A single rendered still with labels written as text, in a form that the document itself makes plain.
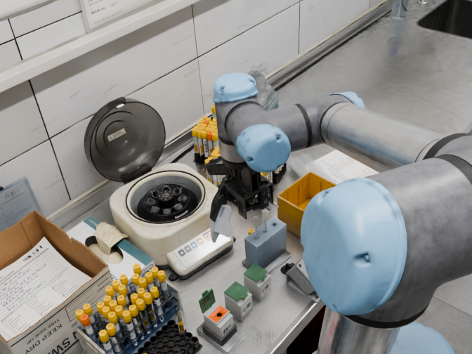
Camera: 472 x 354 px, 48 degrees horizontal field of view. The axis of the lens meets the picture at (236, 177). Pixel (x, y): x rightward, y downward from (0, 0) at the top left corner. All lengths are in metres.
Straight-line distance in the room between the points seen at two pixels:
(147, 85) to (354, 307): 1.13
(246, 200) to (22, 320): 0.55
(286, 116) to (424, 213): 0.41
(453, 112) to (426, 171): 1.39
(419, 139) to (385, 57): 1.55
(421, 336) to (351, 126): 0.35
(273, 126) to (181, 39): 0.78
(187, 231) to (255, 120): 0.50
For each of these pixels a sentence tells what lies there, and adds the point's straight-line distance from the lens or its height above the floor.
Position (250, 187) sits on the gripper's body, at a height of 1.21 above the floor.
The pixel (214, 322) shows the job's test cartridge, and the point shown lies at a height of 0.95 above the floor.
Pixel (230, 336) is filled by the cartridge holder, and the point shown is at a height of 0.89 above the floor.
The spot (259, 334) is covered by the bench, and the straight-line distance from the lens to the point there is 1.17.
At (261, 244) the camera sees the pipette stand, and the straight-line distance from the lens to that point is 1.21.
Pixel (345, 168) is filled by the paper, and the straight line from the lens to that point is 1.55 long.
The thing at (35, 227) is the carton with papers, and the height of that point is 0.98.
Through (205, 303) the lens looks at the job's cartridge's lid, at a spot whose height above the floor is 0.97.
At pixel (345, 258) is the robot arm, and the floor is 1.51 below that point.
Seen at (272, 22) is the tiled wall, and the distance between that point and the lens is 1.87.
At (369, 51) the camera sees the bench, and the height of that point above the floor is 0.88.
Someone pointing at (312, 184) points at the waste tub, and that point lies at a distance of 1.41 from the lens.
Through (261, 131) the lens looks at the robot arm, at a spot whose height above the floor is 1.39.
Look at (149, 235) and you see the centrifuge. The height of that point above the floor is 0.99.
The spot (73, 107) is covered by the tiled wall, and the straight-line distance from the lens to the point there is 1.37.
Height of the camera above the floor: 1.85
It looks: 39 degrees down
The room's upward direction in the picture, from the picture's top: 4 degrees counter-clockwise
